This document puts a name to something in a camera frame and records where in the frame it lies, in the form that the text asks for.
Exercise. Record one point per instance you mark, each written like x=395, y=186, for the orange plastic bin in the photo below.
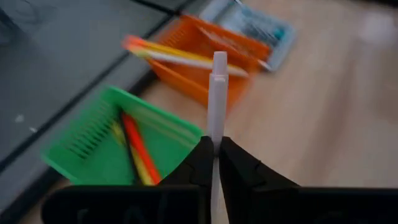
x=186, y=84

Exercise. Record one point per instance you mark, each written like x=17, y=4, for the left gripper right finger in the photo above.
x=242, y=174

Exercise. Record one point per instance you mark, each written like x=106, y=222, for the yellow pen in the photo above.
x=143, y=169

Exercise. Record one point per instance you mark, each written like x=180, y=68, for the green plastic bin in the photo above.
x=93, y=165

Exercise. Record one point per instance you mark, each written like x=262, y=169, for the wooden stick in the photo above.
x=217, y=102

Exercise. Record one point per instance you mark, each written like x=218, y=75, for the orange pen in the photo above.
x=141, y=149

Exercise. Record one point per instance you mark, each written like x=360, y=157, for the silver desk calculator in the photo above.
x=273, y=34

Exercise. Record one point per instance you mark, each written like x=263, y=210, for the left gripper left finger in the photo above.
x=196, y=171

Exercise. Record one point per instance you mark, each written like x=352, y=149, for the black pen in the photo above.
x=129, y=149

